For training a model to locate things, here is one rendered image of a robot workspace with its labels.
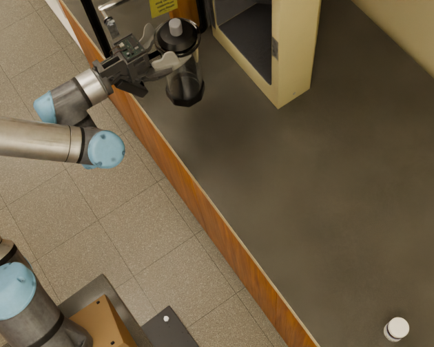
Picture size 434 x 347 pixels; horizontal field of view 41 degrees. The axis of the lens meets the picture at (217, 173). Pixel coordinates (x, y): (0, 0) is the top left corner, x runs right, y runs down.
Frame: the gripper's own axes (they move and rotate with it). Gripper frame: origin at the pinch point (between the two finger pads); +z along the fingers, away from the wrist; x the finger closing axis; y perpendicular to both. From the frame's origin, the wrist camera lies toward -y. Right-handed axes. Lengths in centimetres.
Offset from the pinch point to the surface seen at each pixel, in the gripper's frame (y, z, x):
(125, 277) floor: -124, -44, 3
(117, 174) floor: -124, -23, 46
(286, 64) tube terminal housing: -10.0, 21.3, -14.4
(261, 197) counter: -29.7, 0.4, -32.8
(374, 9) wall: -29, 62, -4
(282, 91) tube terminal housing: -21.5, 20.4, -14.4
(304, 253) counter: -30, 0, -51
